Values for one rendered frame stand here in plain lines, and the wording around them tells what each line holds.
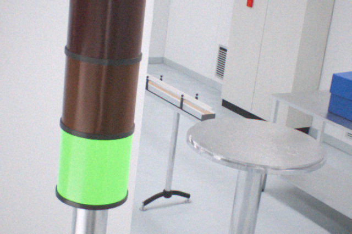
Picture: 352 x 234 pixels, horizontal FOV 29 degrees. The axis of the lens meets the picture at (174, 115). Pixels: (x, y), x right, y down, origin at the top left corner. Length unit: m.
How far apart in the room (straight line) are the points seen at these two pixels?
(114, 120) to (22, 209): 1.73
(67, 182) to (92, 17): 0.11
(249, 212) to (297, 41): 3.10
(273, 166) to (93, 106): 3.73
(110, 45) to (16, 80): 1.58
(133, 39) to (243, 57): 7.61
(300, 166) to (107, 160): 3.80
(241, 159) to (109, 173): 3.72
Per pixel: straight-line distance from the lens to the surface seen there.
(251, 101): 7.97
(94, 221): 0.48
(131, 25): 0.42
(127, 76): 0.43
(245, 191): 4.58
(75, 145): 0.44
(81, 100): 0.43
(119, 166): 0.45
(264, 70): 7.76
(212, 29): 9.22
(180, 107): 5.11
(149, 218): 5.34
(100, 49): 0.42
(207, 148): 4.26
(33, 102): 2.03
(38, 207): 2.18
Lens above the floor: 2.40
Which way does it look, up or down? 18 degrees down
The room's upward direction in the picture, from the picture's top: 7 degrees clockwise
